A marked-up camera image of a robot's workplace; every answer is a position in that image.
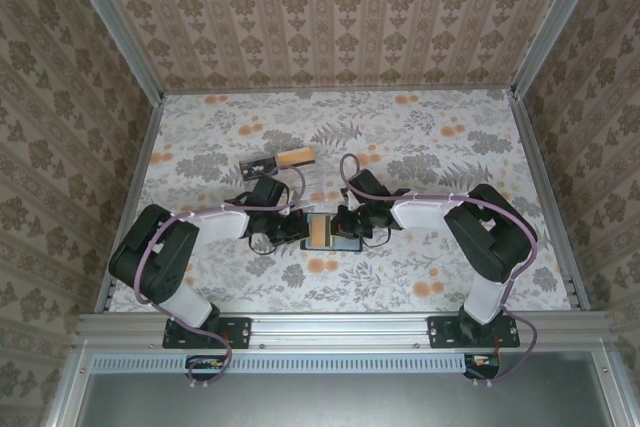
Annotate black VIP card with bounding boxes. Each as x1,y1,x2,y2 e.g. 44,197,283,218
239,156,277,182

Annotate navy blue card holder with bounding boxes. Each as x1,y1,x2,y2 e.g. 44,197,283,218
299,214,364,252

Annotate clear acrylic card stand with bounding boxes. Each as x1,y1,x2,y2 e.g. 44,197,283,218
238,145,334,211

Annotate small black controller board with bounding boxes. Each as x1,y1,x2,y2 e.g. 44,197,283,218
463,352,501,379
185,354,226,381

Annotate grey metal sheet panel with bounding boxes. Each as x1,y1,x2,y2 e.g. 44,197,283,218
79,371,609,427

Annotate thin black right gripper cable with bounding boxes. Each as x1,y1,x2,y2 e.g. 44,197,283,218
362,225,395,249

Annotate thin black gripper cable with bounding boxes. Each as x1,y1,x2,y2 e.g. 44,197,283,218
248,234,281,256
362,225,395,249

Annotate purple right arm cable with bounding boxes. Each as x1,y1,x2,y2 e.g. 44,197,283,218
339,152,541,389

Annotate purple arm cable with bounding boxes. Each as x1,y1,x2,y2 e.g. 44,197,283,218
339,152,541,389
135,166,307,392

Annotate thin black left gripper cable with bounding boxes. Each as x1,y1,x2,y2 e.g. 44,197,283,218
248,234,281,256

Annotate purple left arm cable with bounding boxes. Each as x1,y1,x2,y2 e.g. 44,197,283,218
135,166,307,392

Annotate aluminium mounting rail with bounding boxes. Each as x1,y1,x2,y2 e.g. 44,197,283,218
74,311,616,351

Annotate aluminium back rail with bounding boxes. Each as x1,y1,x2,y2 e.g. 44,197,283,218
162,86,516,96

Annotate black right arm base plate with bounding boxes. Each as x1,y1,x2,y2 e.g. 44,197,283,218
428,315,521,350

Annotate aluminium side rail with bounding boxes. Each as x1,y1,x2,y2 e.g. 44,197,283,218
97,95,166,316
509,91,591,313

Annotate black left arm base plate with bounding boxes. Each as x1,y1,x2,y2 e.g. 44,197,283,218
162,315,253,350

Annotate grey slotted cable duct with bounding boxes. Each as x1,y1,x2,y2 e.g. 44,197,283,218
92,352,469,374

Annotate aluminium corner post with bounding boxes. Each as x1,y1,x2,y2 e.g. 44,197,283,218
63,0,166,104
509,0,599,98

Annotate aluminium lower frame bar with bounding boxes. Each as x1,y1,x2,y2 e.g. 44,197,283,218
47,346,94,427
589,346,624,427

